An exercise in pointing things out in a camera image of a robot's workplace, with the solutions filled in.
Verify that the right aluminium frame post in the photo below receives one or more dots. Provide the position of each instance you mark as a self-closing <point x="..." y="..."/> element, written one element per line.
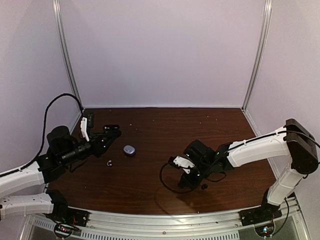
<point x="264" y="31"/>

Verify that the circuit board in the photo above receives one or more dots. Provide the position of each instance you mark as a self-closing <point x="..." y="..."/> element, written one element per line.
<point x="62" y="230"/>
<point x="265" y="231"/>

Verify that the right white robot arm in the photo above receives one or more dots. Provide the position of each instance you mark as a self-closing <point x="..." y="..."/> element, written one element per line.
<point x="293" y="140"/>

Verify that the left aluminium frame post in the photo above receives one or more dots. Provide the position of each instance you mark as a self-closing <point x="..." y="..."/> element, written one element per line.
<point x="57" y="12"/>

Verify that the front aluminium rail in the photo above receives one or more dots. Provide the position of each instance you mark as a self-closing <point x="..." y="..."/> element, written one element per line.
<point x="221" y="225"/>

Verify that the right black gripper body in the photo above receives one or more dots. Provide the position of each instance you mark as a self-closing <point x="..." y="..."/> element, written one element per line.
<point x="194" y="183"/>

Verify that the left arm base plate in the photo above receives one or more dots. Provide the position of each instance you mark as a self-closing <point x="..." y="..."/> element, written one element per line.
<point x="71" y="216"/>

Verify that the black earbud charging case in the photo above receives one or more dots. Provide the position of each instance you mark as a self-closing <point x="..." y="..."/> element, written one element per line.
<point x="111" y="127"/>

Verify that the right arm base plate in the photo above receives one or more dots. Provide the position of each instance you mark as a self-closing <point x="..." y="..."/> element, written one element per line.
<point x="256" y="216"/>

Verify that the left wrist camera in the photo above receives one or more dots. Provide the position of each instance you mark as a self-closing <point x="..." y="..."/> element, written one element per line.
<point x="86" y="124"/>

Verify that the black wireless earbud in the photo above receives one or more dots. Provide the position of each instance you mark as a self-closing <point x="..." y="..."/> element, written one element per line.
<point x="204" y="186"/>

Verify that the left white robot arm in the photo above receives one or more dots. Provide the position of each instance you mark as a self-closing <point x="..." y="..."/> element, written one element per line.
<point x="64" y="150"/>

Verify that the left circuit board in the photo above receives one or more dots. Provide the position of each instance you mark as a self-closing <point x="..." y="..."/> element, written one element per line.
<point x="62" y="230"/>

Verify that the aluminium frame post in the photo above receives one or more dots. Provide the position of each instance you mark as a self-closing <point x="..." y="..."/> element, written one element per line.
<point x="264" y="31"/>
<point x="57" y="12"/>

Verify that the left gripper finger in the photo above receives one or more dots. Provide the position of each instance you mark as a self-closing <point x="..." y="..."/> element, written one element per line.
<point x="103" y="135"/>
<point x="105" y="144"/>

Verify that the blue oval case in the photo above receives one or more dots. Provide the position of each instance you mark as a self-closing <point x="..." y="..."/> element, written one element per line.
<point x="129" y="150"/>

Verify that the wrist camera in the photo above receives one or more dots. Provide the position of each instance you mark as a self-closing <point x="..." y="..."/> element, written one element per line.
<point x="181" y="163"/>
<point x="86" y="124"/>

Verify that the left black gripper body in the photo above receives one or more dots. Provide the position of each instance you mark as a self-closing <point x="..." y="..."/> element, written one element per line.
<point x="96" y="150"/>

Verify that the right circuit board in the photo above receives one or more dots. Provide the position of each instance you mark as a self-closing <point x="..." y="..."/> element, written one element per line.
<point x="265" y="231"/>

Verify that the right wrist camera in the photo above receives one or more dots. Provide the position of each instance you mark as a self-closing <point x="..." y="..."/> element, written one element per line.
<point x="181" y="163"/>

